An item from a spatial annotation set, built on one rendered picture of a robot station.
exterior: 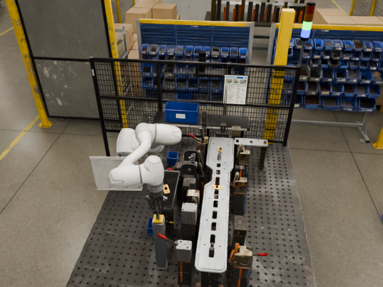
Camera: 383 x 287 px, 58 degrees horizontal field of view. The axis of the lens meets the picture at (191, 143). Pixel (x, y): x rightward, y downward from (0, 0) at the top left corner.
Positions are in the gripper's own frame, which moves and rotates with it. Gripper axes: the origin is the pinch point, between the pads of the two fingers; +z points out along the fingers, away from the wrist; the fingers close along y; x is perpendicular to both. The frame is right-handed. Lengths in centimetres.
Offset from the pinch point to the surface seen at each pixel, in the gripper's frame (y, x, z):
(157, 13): -106, 531, 25
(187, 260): 19.3, -13.2, 24.2
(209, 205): 29.4, 30.1, 19.9
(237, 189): 49, 52, 23
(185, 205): 14.5, 16.9, 8.9
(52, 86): -200, 265, 54
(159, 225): 1.6, -3.4, 6.8
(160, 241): 1.0, -2.8, 22.2
